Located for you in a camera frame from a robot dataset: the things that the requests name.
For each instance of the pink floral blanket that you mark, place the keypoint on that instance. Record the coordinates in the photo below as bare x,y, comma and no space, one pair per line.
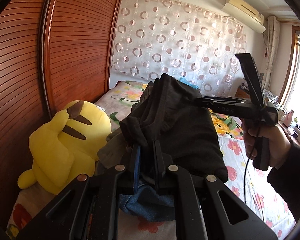
149,110

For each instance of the wooden framed window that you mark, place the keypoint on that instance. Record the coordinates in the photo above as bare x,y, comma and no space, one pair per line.
290,95

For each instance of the white floral bed sheet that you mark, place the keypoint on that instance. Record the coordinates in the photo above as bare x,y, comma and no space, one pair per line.
246,182

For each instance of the white wall air conditioner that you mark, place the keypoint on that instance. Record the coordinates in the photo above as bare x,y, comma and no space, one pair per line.
245,13

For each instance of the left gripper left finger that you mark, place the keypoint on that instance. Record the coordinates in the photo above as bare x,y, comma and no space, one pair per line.
128,172

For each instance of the wooden low cabinet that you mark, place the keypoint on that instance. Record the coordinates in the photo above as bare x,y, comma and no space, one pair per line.
293,130

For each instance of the beige side window curtain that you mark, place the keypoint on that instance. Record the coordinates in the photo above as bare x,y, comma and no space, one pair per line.
272,46

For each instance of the black sleeve right forearm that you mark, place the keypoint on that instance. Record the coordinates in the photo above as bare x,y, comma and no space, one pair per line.
286,180

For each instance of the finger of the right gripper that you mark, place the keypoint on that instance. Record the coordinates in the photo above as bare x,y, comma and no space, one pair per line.
215,98
211,104

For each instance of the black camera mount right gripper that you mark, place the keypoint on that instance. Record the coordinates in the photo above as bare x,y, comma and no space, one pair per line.
250,73

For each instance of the folded blue jeans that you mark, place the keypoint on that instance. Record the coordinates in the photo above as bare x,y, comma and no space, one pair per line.
148,204

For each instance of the pink bottle on cabinet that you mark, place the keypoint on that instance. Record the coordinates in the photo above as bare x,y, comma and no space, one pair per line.
288,118

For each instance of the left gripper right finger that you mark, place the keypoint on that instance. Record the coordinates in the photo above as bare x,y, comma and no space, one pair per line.
168,177

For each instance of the person's right hand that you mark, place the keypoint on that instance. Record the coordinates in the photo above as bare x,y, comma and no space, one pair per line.
279,145

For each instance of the blue item on box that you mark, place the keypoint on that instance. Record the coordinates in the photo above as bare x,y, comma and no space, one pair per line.
185,81

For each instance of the yellow Pikachu plush toy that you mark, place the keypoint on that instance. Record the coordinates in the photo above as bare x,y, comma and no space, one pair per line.
66,146

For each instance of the sheer circle pattern curtain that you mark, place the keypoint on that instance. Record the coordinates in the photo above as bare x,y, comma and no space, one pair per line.
155,37

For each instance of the black pants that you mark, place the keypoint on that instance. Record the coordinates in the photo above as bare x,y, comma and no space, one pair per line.
199,154

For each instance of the folded olive grey garment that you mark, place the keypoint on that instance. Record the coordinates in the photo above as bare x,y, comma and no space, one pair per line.
111,154

